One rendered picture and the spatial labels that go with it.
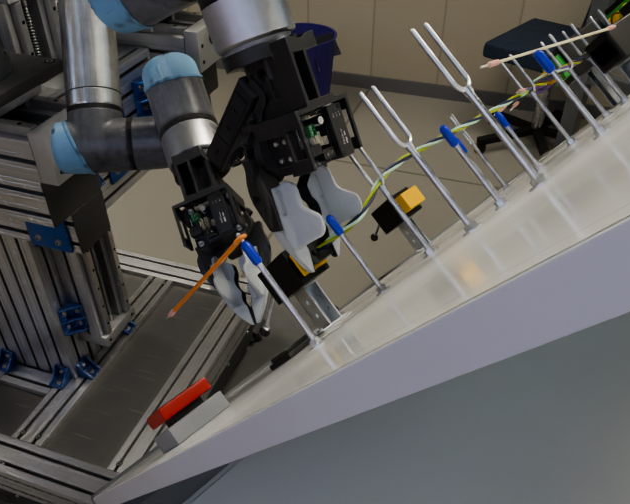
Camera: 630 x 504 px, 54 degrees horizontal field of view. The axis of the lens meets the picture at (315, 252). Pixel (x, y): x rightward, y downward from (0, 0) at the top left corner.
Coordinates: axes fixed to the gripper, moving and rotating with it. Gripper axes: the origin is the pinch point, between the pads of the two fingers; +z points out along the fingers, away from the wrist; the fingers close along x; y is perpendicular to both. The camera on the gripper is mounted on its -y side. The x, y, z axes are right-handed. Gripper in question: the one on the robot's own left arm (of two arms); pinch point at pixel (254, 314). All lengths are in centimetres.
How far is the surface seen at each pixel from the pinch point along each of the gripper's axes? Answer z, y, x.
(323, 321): 5.4, 7.7, 8.5
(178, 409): 10.2, 19.8, -4.0
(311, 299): 3.0, 8.7, 8.3
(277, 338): -24, -138, -29
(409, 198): -14.0, -23.9, 23.7
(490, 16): -164, -238, 117
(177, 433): 12.1, 20.5, -4.3
